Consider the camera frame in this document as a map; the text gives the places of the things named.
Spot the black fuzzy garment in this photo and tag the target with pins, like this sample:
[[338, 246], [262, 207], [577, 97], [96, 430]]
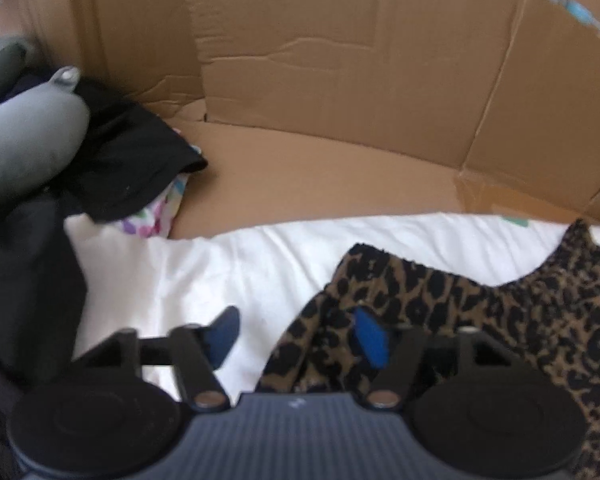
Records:
[[25, 280]]

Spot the leopard print knit garment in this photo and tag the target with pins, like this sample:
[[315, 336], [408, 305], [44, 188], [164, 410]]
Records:
[[505, 300]]

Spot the white printed bed sheet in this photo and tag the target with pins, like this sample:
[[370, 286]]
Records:
[[205, 270]]

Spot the turquoise object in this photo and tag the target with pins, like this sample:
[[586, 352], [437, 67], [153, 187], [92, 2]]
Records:
[[577, 9]]

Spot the black cloth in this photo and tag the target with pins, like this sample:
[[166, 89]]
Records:
[[125, 155]]

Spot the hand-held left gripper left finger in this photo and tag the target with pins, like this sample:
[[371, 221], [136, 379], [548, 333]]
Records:
[[225, 335]]

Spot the flattened cardboard sheet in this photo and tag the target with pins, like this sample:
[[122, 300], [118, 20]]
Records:
[[330, 85]]

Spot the colourful printed cloth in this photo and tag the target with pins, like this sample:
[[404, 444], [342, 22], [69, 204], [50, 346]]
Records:
[[155, 215]]

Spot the grey neck pillow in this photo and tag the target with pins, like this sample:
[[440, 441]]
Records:
[[25, 135]]

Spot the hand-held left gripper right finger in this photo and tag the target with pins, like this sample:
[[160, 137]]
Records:
[[370, 335]]

